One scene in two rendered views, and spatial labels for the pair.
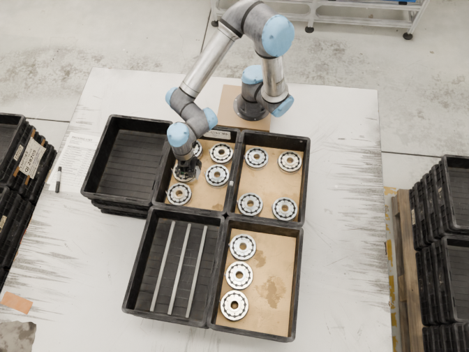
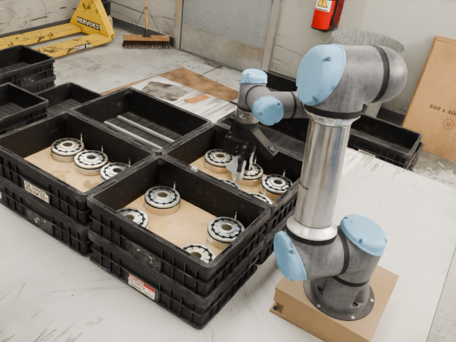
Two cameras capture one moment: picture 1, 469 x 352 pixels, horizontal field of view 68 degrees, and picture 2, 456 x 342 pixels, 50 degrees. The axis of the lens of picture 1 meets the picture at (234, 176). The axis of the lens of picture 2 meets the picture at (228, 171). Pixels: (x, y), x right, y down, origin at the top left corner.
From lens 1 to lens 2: 157 cm
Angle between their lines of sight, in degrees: 67
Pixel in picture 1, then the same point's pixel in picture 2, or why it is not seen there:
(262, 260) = (89, 186)
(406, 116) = not seen: outside the picture
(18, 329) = (175, 95)
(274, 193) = (161, 231)
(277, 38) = (307, 57)
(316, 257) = (49, 271)
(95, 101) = (407, 181)
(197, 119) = (264, 91)
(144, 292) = (138, 119)
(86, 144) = not seen: hidden behind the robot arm
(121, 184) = not seen: hidden behind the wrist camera
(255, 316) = (42, 160)
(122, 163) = (289, 146)
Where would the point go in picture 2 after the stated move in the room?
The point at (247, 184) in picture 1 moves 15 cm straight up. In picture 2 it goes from (194, 214) to (199, 171)
